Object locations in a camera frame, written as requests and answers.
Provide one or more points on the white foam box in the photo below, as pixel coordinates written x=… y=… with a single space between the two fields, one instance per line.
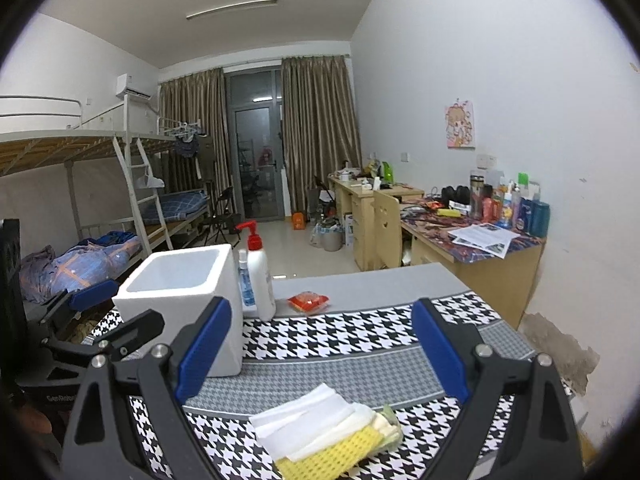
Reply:
x=150 y=305

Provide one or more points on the ceiling tube light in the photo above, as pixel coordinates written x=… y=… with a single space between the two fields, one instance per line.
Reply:
x=232 y=9

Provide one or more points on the green desk item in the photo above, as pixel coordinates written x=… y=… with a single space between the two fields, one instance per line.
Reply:
x=388 y=172

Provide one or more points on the white bed ladder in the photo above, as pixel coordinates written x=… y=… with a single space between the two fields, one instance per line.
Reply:
x=142 y=210

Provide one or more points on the white metal bunk bed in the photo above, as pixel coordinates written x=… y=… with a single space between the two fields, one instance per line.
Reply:
x=60 y=145

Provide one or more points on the wooden chair with smiley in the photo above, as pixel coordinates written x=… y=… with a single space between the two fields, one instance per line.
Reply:
x=387 y=225

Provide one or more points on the yellow packet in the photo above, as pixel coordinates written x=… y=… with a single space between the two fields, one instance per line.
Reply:
x=449 y=212

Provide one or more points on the houndstooth table cloth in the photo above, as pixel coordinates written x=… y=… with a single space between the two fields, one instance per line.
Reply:
x=325 y=335

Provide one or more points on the row of toiletry bottles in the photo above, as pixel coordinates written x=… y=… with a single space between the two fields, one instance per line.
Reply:
x=510 y=205

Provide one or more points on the white pump bottle red nozzle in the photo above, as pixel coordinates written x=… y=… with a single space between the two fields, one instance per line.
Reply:
x=262 y=280

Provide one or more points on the grey bucket with bags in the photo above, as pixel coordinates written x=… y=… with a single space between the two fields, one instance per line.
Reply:
x=327 y=237

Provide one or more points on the cream folded cloth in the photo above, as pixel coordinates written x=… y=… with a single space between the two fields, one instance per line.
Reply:
x=357 y=420

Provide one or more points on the white wall socket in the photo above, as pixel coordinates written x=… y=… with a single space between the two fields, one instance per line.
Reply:
x=486 y=162

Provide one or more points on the wooden desk with printed cover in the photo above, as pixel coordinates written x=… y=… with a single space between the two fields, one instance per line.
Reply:
x=500 y=280

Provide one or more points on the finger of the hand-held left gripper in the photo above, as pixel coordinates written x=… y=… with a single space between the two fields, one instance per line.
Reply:
x=135 y=325
x=95 y=292

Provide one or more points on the small blue spray bottle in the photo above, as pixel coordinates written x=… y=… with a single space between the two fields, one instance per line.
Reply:
x=246 y=280

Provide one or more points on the dark hanging clothes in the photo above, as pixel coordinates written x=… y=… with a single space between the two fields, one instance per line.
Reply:
x=186 y=146

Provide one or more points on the orange box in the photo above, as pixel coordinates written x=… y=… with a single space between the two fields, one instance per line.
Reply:
x=299 y=221

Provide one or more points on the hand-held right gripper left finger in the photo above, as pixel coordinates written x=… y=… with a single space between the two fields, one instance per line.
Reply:
x=200 y=355

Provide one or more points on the white carton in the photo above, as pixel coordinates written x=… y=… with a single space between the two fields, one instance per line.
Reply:
x=349 y=230

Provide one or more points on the yellow waffle cloth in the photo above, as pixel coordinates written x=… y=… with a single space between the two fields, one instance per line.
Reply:
x=325 y=455

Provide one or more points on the brown curtain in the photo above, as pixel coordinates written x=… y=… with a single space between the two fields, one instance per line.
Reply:
x=195 y=130
x=320 y=130

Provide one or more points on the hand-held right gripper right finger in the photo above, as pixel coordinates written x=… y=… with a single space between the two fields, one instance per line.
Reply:
x=440 y=355

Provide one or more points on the printed paper sheets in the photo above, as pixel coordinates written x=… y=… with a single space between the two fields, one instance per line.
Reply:
x=485 y=237

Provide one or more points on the wall poster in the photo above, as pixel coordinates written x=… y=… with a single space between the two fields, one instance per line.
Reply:
x=460 y=125

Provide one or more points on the white air conditioner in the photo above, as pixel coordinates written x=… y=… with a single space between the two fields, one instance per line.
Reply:
x=131 y=87

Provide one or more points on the light wooden desk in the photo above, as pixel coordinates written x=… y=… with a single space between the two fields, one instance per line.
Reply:
x=362 y=220

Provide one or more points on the glass balcony door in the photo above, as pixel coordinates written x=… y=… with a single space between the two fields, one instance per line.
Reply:
x=255 y=160

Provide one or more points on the blue plaid quilt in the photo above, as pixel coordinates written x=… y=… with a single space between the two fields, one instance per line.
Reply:
x=75 y=265

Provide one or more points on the blue plaid mattress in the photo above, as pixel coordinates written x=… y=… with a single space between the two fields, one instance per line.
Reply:
x=180 y=205

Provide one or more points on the red snack packet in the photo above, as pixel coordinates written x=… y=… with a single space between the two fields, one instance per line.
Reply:
x=309 y=301

